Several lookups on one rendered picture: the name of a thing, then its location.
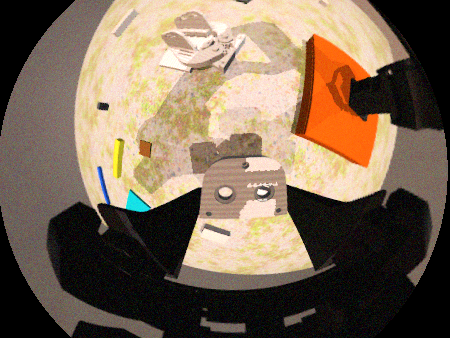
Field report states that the teal flat plate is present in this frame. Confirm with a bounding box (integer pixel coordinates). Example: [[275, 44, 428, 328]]
[[125, 189, 150, 212]]

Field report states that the blue rectangular bar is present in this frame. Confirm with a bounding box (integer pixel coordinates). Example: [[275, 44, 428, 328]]
[[97, 166, 111, 205]]

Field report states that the yellow rectangular bar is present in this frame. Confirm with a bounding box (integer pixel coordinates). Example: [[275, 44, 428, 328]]
[[113, 138, 125, 178]]

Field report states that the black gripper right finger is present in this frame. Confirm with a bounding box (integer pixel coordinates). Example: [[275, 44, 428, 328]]
[[286, 185, 387, 272]]

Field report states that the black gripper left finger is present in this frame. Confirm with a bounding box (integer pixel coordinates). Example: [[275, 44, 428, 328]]
[[97, 188, 202, 280]]

